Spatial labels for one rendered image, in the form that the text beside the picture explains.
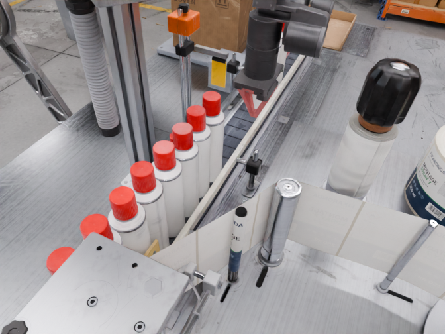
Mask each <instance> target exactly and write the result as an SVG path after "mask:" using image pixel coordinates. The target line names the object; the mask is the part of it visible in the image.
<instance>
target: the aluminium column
mask: <svg viewBox="0 0 445 334"><path fill-rule="evenodd" d="M129 7H130V15H131V21H132V30H133V35H134V43H135V48H136V55H137V60H138V68H139V73H140V83H141V88H142V97H143V103H144V114H145V121H146V128H145V123H144V114H143V109H142V101H141V96H140V87H139V82H138V73H137V68H136V59H135V54H134V45H133V40H132V31H131V26H130V18H129V13H128V4H124V5H115V6H110V7H102V8H99V14H100V18H101V24H102V28H103V34H104V38H105V44H106V47H107V54H108V57H109V63H110V67H111V73H112V77H113V83H114V87H115V93H116V97H117V103H118V106H119V113H120V116H121V123H122V126H123V133H124V139H125V142H126V148H127V152H128V158H129V162H130V167H131V166H132V165H133V164H134V163H136V162H139V161H147V162H150V157H151V162H152V163H153V161H154V155H153V146H154V145H155V143H156V140H155V134H154V124H153V118H152V108H151V102H150V92H149V86H148V75H147V69H146V59H145V53H144V43H143V37H142V27H141V20H140V10H139V4H138V2H137V3H129ZM146 133H147V137H146ZM147 138H148V142H147ZM148 146H149V151H150V156H149V151H148Z"/></svg>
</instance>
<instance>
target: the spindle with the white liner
mask: <svg viewBox="0 0 445 334"><path fill-rule="evenodd" d="M421 85H422V78H421V74H420V72H419V68H418V67H417V66H415V65H414V64H412V63H409V62H407V61H405V60H402V59H398V58H396V59H392V58H385V59H382V60H380V61H379V62H378V63H377V64H376V65H375V66H374V67H373V68H372V69H371V70H370V71H369V72H368V74H367V76H366V78H365V81H364V84H363V86H362V89H361V92H360V94H359V97H358V100H357V102H356V110H357V113H355V114H353V115H352V116H351V117H350V119H349V121H348V125H347V127H346V130H345V132H344V135H343V137H342V140H341V143H340V146H339V148H338V151H337V153H336V157H335V159H334V162H333V164H332V167H331V169H330V172H329V173H328V176H327V181H326V182H325V183H324V186H323V189H325V190H328V191H331V192H335V193H338V194H341V195H345V196H348V197H352V198H354V199H358V200H361V201H365V200H366V196H367V195H368V193H369V192H370V187H371V185H372V184H373V181H374V180H375V177H376V176H377V173H378V172H379V170H380V168H381V166H382V164H383V162H384V160H385V158H386V157H387V155H388V153H389V151H390V149H391V147H392V145H393V143H394V141H395V139H396V138H397V136H398V133H399V131H398V128H397V126H396V124H399V123H402V122H403V121H404V120H405V118H406V116H407V114H408V112H409V110H410V108H411V106H412V104H413V102H414V100H415V98H416V97H417V95H418V93H419V91H420V88H421Z"/></svg>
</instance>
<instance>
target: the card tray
mask: <svg viewBox="0 0 445 334"><path fill-rule="evenodd" d="M356 16H357V14H353V13H348V12H344V11H338V10H334V9H333V10H332V13H331V16H330V20H329V23H328V28H327V32H326V37H325V40H324V44H323V46H322V47H323V48H329V49H332V50H337V51H341V49H342V47H343V46H344V43H345V42H346V39H347V38H348V35H349V33H350V31H351V29H352V27H353V25H354V23H355V20H356Z"/></svg>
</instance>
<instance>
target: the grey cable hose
mask: <svg viewBox="0 0 445 334"><path fill-rule="evenodd" d="M64 1H65V4H66V8H67V9H68V10H69V14H70V19H71V22H72V26H73V30H74V34H75V37H76V41H77V46H78V49H79V54H80V56H81V61H82V64H83V69H84V72H85V77H86V80H87V84H88V88H89V92H90V94H91V99H92V102H93V107H94V110H95V114H96V118H97V122H98V124H97V126H98V129H99V132H100V133H101V135H103V136H104V137H114V136H116V135H118V134H119V133H120V131H121V123H120V120H119V118H118V115H117V109H116V105H115V100H114V96H113V90H112V87H111V81H110V77H109V71H108V67H107V61H106V57H105V51H104V48H103V43H102V39H101V33H100V29H99V23H98V19H97V13H96V10H95V5H94V4H93V2H92V1H91V0H64Z"/></svg>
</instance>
